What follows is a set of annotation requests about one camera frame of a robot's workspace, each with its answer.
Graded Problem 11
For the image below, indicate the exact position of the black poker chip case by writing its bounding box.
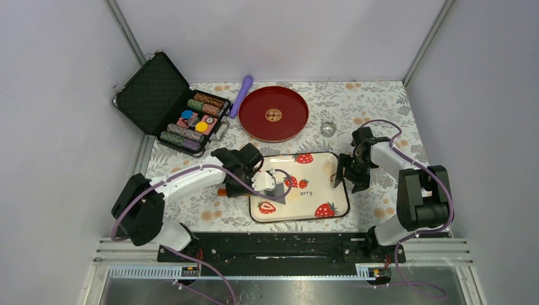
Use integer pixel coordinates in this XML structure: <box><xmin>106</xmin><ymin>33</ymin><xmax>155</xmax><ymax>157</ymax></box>
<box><xmin>112</xmin><ymin>50</ymin><xmax>232</xmax><ymax>157</ymax></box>

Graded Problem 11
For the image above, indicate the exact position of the blue poker chip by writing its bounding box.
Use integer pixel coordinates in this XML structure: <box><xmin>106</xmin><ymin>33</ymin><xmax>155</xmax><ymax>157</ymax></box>
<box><xmin>181</xmin><ymin>110</ymin><xmax>194</xmax><ymax>119</ymax></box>

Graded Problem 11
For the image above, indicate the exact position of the yellow poker chip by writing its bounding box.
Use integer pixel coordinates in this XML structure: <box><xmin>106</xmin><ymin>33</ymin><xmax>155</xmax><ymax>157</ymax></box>
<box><xmin>195</xmin><ymin>121</ymin><xmax>208</xmax><ymax>133</ymax></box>

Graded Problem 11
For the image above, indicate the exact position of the metal spatula orange handle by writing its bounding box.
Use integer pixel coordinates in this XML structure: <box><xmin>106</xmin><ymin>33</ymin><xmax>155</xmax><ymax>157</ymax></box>
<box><xmin>217</xmin><ymin>182</ymin><xmax>289</xmax><ymax>205</ymax></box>

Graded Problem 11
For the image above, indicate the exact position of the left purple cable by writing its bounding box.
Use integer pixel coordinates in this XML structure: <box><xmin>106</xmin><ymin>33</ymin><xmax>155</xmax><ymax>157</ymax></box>
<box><xmin>110</xmin><ymin>164</ymin><xmax>294</xmax><ymax>305</ymax></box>

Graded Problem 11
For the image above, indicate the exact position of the floral pattern table mat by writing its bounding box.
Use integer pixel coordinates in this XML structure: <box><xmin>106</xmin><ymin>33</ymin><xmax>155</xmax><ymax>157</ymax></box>
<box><xmin>165</xmin><ymin>81</ymin><xmax>428</xmax><ymax>232</ymax></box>

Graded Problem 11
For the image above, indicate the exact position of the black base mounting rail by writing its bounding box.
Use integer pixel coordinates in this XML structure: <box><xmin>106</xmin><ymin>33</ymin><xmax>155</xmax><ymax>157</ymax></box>
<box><xmin>182</xmin><ymin>232</ymin><xmax>411</xmax><ymax>276</ymax></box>

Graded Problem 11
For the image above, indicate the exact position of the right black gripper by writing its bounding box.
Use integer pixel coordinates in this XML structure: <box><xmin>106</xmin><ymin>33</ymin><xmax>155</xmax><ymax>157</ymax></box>
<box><xmin>333</xmin><ymin>152</ymin><xmax>374</xmax><ymax>194</ymax></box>

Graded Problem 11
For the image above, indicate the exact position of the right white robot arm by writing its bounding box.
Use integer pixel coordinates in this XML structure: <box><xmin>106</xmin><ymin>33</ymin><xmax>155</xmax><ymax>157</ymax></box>
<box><xmin>332</xmin><ymin>126</ymin><xmax>454</xmax><ymax>262</ymax></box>

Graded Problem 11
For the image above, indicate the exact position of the purple cable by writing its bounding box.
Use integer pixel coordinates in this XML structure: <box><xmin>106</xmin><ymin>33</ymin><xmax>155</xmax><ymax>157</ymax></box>
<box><xmin>110</xmin><ymin>164</ymin><xmax>294</xmax><ymax>305</ymax></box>
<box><xmin>358</xmin><ymin>119</ymin><xmax>456</xmax><ymax>301</ymax></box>

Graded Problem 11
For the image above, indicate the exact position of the small dough piece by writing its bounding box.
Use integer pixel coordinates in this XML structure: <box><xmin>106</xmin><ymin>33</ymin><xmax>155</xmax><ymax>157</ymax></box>
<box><xmin>322</xmin><ymin>161</ymin><xmax>338</xmax><ymax>183</ymax></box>

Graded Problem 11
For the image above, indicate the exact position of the round red lacquer plate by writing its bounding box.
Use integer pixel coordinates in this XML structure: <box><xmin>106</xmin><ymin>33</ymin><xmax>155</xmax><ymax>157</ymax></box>
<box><xmin>238</xmin><ymin>86</ymin><xmax>310</xmax><ymax>143</ymax></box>

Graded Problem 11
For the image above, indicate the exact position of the purple silicone handle tool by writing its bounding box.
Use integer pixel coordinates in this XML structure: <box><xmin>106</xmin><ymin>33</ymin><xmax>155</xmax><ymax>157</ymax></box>
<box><xmin>229</xmin><ymin>75</ymin><xmax>254</xmax><ymax>119</ymax></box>

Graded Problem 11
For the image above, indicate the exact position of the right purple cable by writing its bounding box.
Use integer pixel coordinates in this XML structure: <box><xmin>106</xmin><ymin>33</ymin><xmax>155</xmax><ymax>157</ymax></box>
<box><xmin>358</xmin><ymin>119</ymin><xmax>456</xmax><ymax>301</ymax></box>

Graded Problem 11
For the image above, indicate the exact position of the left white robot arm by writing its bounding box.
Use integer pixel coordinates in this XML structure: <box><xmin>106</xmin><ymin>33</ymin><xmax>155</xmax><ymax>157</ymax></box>
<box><xmin>111</xmin><ymin>144</ymin><xmax>289</xmax><ymax>261</ymax></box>

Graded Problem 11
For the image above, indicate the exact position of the strawberry pattern white tray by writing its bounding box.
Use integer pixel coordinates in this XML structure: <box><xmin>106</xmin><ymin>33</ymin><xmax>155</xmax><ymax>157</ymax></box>
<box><xmin>249</xmin><ymin>152</ymin><xmax>350</xmax><ymax>223</ymax></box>

